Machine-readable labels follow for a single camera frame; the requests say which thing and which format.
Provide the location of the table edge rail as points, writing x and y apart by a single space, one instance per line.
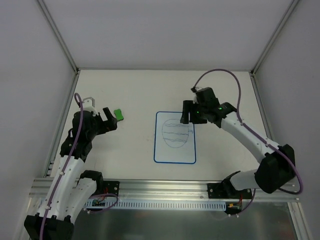
262 111
61 124

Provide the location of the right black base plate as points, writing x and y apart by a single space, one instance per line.
215 191

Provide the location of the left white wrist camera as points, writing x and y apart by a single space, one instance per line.
88 104

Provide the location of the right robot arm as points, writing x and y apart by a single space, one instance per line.
276 162

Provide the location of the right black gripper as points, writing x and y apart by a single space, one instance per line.
194 113

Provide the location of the left table edge rail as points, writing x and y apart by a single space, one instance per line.
61 124

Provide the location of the green whiteboard eraser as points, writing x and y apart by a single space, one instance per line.
118 114

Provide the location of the blue-framed small whiteboard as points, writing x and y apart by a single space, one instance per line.
174 142

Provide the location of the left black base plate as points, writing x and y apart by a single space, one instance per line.
111 187

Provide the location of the white slotted cable duct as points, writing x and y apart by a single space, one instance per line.
202 205

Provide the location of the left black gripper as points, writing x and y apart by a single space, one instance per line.
104 122

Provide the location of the left aluminium frame post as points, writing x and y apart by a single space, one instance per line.
57 34

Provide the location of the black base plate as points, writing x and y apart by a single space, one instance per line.
111 187
215 191

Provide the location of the right aluminium frame post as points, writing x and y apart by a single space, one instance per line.
274 36

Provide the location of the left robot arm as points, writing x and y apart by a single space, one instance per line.
72 186

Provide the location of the aluminium mounting rail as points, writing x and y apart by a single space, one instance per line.
178 190

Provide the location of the right table edge rail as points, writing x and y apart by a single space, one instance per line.
262 111

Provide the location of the aluminium frame post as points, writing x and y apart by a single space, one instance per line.
57 34
274 36

